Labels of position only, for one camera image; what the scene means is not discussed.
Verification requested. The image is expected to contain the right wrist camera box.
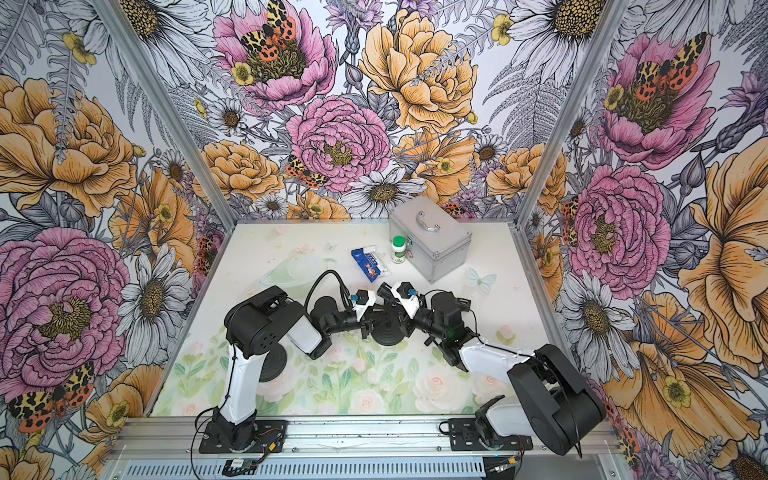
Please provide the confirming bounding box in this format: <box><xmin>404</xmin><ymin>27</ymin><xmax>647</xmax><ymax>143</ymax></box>
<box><xmin>391</xmin><ymin>282</ymin><xmax>420</xmax><ymax>317</ymax></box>

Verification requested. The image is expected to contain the white perforated cable tray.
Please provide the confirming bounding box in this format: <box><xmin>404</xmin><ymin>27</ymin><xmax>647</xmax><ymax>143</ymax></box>
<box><xmin>122</xmin><ymin>456</ymin><xmax>486</xmax><ymax>479</ymax></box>

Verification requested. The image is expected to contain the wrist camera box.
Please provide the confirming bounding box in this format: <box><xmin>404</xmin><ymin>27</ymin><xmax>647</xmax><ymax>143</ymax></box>
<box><xmin>350</xmin><ymin>289</ymin><xmax>377</xmax><ymax>310</ymax></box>
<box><xmin>391</xmin><ymin>282</ymin><xmax>420</xmax><ymax>317</ymax></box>

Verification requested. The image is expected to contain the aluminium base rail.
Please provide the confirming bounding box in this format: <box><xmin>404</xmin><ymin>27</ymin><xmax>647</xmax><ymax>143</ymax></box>
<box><xmin>113</xmin><ymin>415</ymin><xmax>625</xmax><ymax>460</ymax></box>

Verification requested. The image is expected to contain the blue white bandage packet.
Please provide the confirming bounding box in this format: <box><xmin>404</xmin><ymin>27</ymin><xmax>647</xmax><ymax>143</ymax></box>
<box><xmin>351</xmin><ymin>246</ymin><xmax>391</xmax><ymax>283</ymax></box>

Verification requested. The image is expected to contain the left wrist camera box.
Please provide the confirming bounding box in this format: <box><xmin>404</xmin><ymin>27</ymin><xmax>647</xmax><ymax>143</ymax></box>
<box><xmin>350</xmin><ymin>289</ymin><xmax>377</xmax><ymax>310</ymax></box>

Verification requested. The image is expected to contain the silver aluminium first aid case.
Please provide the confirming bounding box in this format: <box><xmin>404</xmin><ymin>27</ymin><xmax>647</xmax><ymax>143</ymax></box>
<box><xmin>388</xmin><ymin>196</ymin><xmax>472</xmax><ymax>283</ymax></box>

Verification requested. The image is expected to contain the left black corrugated cable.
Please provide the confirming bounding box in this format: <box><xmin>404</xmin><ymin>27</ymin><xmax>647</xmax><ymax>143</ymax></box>
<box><xmin>303</xmin><ymin>269</ymin><xmax>355</xmax><ymax>313</ymax></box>

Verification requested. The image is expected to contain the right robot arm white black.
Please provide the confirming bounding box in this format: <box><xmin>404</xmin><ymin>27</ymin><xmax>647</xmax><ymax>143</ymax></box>
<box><xmin>377</xmin><ymin>282</ymin><xmax>607</xmax><ymax>455</ymax></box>

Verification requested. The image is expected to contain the white bottle green cap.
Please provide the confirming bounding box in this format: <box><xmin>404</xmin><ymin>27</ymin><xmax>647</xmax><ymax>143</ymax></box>
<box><xmin>391</xmin><ymin>235</ymin><xmax>407</xmax><ymax>264</ymax></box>

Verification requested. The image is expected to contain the black round stand base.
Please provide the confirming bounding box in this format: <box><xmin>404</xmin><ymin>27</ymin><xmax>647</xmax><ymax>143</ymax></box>
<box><xmin>371</xmin><ymin>319</ymin><xmax>405</xmax><ymax>346</ymax></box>

